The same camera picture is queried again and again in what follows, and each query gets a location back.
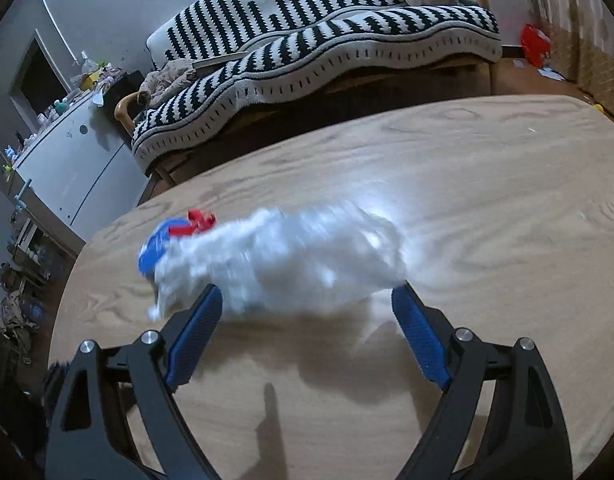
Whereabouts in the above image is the beige cloth bag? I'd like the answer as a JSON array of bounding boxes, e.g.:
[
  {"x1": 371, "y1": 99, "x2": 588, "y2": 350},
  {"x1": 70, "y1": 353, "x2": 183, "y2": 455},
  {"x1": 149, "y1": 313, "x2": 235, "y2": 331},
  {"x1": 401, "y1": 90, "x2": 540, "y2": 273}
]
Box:
[{"x1": 0, "y1": 292, "x2": 40, "y2": 342}]

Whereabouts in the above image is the wooden sofa frame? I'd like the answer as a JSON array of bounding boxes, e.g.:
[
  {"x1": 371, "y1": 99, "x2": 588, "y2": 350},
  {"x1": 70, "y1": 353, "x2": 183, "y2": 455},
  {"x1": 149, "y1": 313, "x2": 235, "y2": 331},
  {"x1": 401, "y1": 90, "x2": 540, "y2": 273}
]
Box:
[{"x1": 114, "y1": 0, "x2": 502, "y2": 188}]

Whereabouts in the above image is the white cabinet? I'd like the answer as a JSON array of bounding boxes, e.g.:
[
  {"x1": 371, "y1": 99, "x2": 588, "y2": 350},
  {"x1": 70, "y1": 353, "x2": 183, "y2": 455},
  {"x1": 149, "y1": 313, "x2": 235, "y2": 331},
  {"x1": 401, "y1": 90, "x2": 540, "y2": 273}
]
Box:
[{"x1": 12, "y1": 87, "x2": 148, "y2": 243}]

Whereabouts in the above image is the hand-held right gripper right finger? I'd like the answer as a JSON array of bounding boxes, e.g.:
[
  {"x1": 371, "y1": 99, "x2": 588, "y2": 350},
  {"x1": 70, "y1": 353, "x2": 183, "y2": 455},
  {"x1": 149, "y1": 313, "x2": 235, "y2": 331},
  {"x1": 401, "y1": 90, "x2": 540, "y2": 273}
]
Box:
[{"x1": 391, "y1": 282, "x2": 574, "y2": 480}]

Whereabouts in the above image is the beige cloth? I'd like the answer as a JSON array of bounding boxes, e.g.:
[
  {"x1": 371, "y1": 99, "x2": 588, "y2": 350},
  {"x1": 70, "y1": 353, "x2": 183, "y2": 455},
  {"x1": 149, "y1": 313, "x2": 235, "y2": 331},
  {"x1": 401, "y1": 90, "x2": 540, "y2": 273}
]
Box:
[{"x1": 137, "y1": 59, "x2": 200, "y2": 108}]

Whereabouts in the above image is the red plastic bag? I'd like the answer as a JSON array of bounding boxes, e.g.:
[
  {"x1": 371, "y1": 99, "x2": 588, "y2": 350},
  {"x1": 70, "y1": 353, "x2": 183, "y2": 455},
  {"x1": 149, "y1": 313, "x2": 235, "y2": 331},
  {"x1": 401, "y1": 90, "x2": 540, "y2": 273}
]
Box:
[{"x1": 519, "y1": 24, "x2": 552, "y2": 68}]

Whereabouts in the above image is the black white striped sofa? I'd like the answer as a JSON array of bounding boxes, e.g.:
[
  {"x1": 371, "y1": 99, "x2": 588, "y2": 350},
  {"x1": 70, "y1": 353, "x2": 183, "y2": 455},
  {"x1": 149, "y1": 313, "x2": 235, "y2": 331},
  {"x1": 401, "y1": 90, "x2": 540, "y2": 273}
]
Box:
[{"x1": 132, "y1": 0, "x2": 502, "y2": 173}]

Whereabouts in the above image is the white plastic bag blue print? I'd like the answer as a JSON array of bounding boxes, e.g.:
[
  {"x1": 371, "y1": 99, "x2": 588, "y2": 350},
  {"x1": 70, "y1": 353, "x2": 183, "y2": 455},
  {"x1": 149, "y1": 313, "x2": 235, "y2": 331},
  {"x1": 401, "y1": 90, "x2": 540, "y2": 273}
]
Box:
[{"x1": 137, "y1": 205, "x2": 408, "y2": 321}]

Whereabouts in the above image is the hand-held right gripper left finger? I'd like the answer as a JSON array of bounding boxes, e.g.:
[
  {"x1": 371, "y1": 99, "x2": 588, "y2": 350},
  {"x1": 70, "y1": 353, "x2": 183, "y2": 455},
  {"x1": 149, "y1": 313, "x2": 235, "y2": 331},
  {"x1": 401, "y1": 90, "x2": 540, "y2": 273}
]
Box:
[{"x1": 46, "y1": 284, "x2": 224, "y2": 480}]

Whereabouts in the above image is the beige patterned curtain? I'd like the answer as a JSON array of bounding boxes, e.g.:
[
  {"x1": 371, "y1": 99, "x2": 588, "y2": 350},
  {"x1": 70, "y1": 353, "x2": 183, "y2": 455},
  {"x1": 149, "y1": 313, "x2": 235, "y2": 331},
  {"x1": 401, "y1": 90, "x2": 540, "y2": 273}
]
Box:
[{"x1": 529, "y1": 0, "x2": 614, "y2": 126}]

